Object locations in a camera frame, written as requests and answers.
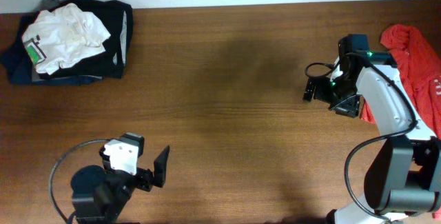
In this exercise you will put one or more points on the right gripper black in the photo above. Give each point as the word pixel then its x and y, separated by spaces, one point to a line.
pixel 347 108

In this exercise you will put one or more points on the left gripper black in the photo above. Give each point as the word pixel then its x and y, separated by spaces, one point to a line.
pixel 144 181

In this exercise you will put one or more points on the white t-shirt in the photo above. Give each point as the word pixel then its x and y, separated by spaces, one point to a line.
pixel 63 37

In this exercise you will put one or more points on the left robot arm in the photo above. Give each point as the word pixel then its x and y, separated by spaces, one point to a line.
pixel 101 193

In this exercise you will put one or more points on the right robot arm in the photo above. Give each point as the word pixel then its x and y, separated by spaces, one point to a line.
pixel 404 178

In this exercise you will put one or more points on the black folded garment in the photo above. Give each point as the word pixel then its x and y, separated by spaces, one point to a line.
pixel 113 38

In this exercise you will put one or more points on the red hooded garment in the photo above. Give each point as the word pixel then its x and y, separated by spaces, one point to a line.
pixel 417 75

